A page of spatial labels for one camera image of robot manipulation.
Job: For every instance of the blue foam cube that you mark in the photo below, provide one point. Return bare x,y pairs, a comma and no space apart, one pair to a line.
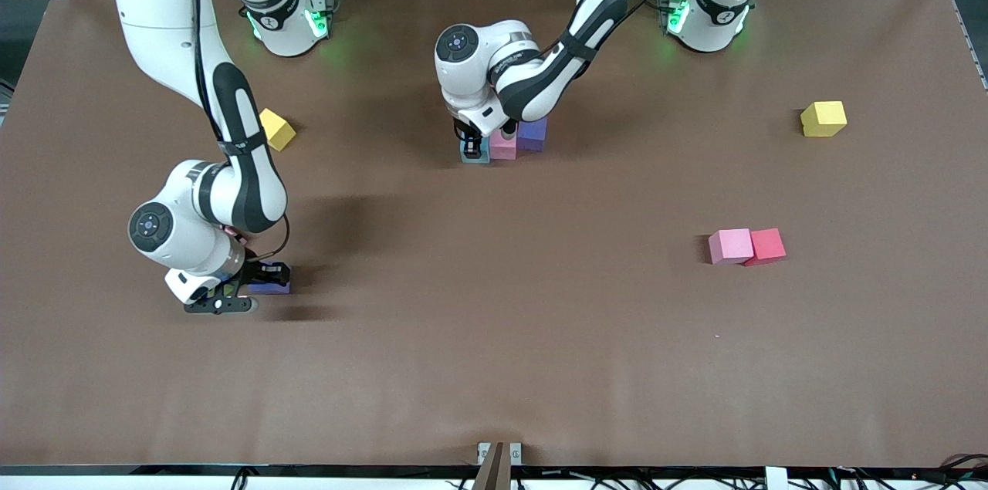
478,158

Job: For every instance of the yellow foam cube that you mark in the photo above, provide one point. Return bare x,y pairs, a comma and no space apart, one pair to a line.
823,119
279,131

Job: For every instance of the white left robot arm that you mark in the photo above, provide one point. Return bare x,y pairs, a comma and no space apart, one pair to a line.
463,46

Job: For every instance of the red foam cube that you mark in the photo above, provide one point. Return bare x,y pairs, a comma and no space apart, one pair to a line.
769,244

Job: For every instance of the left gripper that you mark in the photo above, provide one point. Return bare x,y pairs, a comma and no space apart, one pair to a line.
468,138

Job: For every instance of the purple foam cube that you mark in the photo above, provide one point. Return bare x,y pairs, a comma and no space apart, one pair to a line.
532,136
270,290

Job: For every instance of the metal bracket with pole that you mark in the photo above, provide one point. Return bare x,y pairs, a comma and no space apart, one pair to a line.
494,467

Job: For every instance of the white label tag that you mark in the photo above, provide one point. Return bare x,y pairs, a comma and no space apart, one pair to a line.
776,478

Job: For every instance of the brown table mat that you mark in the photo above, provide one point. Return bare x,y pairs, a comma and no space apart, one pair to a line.
494,366

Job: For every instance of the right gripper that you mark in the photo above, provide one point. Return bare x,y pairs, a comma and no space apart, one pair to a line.
252,273

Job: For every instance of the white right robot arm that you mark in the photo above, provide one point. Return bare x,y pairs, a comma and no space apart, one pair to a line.
247,189

